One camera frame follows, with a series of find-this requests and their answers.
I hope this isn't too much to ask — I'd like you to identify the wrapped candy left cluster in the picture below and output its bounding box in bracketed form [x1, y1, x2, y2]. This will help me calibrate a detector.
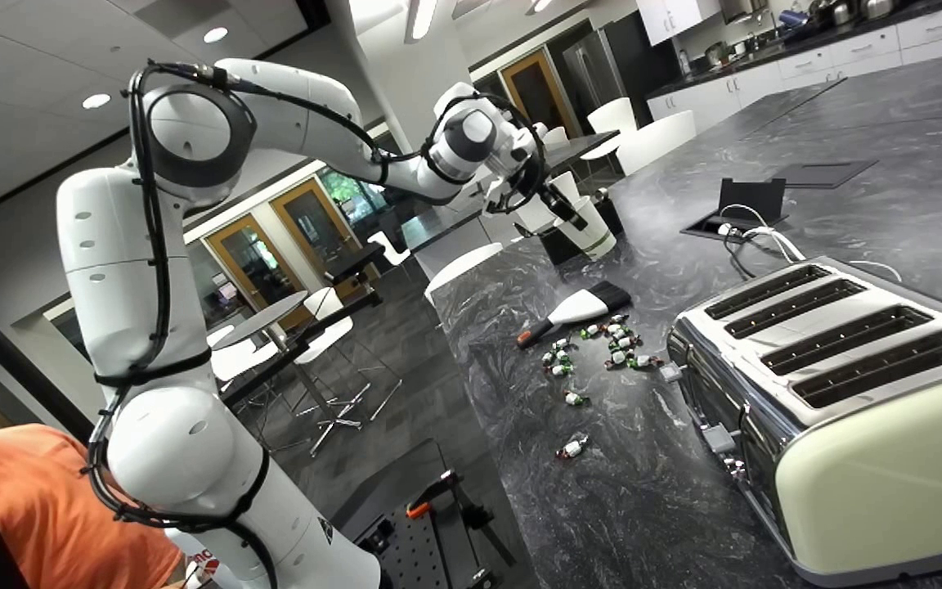
[542, 338, 576, 378]

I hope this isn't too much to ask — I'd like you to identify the black clamp tool with orange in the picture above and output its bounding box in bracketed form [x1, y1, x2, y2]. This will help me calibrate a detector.
[361, 472, 512, 589]

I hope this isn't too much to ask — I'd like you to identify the cream four-slot toaster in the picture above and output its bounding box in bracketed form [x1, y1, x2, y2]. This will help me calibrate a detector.
[668, 258, 942, 585]

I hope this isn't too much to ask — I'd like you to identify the person in orange shirt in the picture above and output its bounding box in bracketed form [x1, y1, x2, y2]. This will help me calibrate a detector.
[0, 423, 187, 589]

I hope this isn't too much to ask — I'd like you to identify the wrapped candy near front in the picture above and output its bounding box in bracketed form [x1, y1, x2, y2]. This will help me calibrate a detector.
[557, 431, 593, 457]

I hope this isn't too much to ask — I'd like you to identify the white round table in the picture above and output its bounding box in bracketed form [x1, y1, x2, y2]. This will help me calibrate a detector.
[210, 291, 307, 349]

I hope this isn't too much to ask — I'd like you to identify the white paper cup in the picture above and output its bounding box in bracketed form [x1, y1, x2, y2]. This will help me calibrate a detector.
[560, 200, 614, 260]

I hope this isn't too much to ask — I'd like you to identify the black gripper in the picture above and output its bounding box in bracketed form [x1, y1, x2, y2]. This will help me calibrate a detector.
[508, 129, 590, 232]

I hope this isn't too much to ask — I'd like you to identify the wrapped candy middle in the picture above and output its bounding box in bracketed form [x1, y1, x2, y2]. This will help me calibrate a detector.
[561, 393, 585, 404]

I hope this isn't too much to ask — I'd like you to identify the black power outlet box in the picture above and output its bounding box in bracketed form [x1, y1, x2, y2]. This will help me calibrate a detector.
[689, 177, 785, 235]

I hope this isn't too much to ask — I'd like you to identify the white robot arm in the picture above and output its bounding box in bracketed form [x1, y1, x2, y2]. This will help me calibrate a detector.
[57, 57, 547, 589]

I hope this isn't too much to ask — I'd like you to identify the white toaster cable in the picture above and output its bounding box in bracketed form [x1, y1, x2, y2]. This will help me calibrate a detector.
[717, 200, 807, 281]

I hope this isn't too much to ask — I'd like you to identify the wrapped candy by toaster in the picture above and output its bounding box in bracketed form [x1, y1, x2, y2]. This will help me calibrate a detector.
[630, 355, 665, 370]

